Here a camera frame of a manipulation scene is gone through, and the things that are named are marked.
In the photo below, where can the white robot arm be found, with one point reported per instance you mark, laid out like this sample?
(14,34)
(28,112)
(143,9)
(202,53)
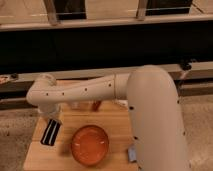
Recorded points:
(153,105)

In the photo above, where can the small blue white object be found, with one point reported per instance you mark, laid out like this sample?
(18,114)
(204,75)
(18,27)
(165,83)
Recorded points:
(131,154)

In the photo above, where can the aluminium frame rail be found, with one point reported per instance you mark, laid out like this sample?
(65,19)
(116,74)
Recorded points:
(22,81)

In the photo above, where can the black clamp on rail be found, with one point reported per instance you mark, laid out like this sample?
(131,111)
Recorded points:
(186,65)

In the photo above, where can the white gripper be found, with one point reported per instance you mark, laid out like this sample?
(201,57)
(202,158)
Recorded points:
(51,111)

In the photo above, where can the orange bowl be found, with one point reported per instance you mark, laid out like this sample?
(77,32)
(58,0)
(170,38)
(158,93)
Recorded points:
(89,145)

